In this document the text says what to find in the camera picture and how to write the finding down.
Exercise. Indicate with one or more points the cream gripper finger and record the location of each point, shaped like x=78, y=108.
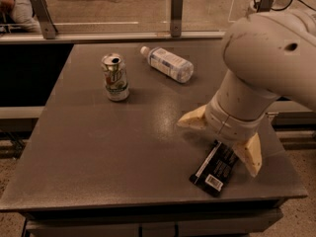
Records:
x=194, y=119
x=249, y=152

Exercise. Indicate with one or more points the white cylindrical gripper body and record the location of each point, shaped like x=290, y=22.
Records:
x=227, y=122

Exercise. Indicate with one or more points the black rxbar chocolate wrapper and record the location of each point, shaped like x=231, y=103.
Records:
x=214, y=172

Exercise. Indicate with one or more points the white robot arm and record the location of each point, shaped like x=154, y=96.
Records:
x=268, y=56

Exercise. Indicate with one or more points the green white 7up can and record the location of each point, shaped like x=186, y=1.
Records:
x=116, y=84

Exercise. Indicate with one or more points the clear plastic water bottle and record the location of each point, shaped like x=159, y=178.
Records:
x=168, y=63

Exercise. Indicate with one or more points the person in background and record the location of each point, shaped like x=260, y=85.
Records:
x=21, y=13

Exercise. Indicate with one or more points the grey table drawer frame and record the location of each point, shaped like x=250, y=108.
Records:
x=190, y=223

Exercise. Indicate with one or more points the middle metal barrier bracket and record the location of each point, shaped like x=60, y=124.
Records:
x=176, y=18

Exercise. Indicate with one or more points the metal barrier bracket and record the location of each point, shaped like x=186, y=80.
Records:
x=47, y=27
x=264, y=5
x=176, y=18

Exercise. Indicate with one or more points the right metal barrier bracket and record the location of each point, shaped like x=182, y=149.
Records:
x=264, y=5

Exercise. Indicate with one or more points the left metal barrier bracket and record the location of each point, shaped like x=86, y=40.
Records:
x=47, y=27

